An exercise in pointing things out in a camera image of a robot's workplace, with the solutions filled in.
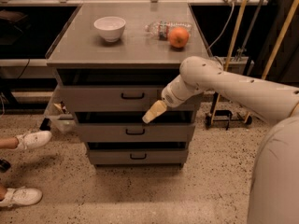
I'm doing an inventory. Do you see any grey top drawer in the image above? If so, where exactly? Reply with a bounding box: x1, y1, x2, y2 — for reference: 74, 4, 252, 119
59, 85, 204, 113

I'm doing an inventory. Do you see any grey drawer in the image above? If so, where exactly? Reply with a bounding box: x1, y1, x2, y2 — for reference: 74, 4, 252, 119
76, 111, 194, 143
86, 142, 189, 165
59, 85, 204, 113

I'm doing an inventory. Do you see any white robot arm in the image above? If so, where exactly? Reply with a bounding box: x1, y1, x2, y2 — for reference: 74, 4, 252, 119
143, 56, 299, 224

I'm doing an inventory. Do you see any grey middle drawer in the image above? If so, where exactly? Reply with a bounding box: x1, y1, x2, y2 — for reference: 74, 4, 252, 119
76, 111, 194, 143

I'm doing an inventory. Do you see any grey drawer cabinet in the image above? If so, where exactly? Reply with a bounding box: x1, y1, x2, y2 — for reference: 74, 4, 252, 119
45, 2, 214, 170

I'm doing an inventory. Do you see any grey bottom drawer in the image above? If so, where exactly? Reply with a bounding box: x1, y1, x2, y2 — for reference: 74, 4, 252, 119
86, 142, 189, 165

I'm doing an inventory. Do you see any orange fruit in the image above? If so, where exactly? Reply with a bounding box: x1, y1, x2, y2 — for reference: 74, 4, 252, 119
168, 27, 190, 49

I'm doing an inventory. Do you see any clear plastic water bottle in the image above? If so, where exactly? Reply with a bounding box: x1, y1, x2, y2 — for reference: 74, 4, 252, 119
145, 21, 192, 40

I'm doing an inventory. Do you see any yellow hand cart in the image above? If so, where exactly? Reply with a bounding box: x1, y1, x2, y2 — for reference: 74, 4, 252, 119
205, 0, 299, 131

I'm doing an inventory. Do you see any white ceramic bowl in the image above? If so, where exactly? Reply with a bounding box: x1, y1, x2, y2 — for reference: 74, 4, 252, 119
93, 17, 126, 42

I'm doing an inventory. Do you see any upper white sneaker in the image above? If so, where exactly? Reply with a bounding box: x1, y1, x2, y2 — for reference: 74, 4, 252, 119
16, 131, 52, 151

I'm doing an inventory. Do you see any white sneaker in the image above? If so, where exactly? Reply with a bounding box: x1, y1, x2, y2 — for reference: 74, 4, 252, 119
0, 187, 42, 207
16, 131, 52, 151

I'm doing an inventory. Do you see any lower white sneaker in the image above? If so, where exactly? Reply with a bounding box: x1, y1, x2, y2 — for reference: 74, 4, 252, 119
0, 187, 42, 207

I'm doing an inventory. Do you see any white power cable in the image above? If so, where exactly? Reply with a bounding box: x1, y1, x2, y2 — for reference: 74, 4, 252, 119
206, 2, 235, 63

